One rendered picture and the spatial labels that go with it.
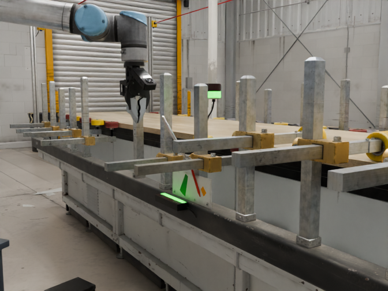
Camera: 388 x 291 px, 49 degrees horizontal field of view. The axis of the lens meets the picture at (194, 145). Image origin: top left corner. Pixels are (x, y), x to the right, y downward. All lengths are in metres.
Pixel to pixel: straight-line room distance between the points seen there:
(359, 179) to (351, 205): 0.57
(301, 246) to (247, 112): 0.40
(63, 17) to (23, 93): 7.70
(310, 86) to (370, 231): 0.45
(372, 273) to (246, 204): 0.43
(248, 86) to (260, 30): 9.96
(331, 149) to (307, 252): 0.26
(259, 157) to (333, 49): 8.87
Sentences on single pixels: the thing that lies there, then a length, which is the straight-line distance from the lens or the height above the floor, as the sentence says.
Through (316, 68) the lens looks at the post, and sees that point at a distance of 1.06.
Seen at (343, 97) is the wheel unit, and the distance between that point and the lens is 2.39.
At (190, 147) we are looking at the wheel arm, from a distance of 1.09.
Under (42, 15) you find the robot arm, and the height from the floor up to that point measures 1.31.
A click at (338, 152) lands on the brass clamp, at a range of 1.02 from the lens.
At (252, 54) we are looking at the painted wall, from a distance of 11.25.
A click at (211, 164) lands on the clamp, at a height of 0.85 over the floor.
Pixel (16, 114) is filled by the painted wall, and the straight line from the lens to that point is 9.03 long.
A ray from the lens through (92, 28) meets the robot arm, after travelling 1.36.
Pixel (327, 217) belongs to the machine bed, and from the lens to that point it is 1.35.
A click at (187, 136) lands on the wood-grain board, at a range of 1.91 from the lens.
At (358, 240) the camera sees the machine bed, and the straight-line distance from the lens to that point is 1.30.
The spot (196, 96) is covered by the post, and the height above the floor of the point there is 1.07.
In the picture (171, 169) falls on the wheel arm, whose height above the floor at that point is 0.84.
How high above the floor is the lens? 1.08
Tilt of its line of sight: 7 degrees down
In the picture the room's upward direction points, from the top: straight up
